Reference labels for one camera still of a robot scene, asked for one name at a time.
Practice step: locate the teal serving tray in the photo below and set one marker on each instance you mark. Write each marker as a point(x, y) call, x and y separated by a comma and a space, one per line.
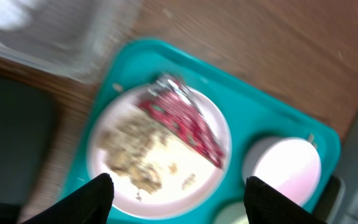
point(249, 112)

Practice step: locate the light green bowl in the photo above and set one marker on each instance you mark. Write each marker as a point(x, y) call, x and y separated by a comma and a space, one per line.
point(233, 213)

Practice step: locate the clear plastic bin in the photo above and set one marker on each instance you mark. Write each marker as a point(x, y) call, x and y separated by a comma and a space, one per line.
point(67, 38)

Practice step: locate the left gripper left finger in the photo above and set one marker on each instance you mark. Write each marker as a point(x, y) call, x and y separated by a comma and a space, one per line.
point(89, 204)

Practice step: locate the pink round plate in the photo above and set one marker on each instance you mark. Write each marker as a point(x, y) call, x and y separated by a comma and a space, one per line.
point(169, 203)

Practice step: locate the black plastic tray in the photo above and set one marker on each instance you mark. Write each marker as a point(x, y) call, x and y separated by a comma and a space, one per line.
point(27, 117)

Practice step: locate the peanut shells pile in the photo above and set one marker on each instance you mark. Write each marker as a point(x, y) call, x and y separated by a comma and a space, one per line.
point(129, 152)

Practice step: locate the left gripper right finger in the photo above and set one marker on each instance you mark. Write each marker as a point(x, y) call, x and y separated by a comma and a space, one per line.
point(265, 205)

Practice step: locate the red snack wrapper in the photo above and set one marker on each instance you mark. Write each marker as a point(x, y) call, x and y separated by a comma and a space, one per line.
point(171, 103)

